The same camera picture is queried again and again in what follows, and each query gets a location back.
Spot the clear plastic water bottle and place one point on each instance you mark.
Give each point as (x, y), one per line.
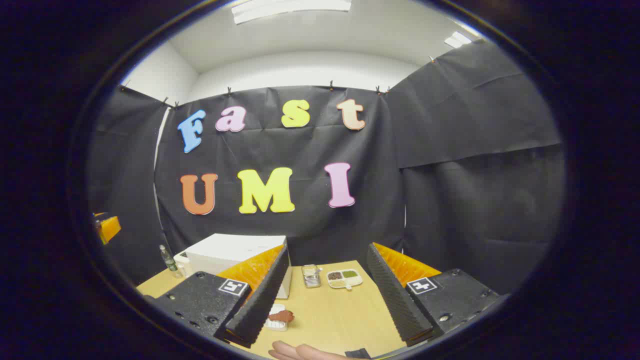
(168, 260)

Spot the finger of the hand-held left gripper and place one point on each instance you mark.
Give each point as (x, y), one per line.
(109, 227)

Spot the white divided dish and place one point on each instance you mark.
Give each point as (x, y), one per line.
(345, 279)

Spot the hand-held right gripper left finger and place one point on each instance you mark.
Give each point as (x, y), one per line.
(265, 300)

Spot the metal mesh container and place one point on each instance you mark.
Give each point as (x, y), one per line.
(311, 276)

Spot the white rectangular tray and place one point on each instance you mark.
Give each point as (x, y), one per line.
(276, 326)

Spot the white microwave oven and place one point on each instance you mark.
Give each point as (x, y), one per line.
(225, 252)

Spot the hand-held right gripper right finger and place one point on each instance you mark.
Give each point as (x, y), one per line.
(395, 300)

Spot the long ceiling light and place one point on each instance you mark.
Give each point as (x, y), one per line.
(290, 7)

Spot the brown meat piece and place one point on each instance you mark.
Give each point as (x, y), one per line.
(282, 316)

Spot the black backdrop cloth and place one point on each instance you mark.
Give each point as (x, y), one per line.
(450, 190)

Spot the small ceiling light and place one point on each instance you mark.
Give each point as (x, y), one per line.
(457, 40)

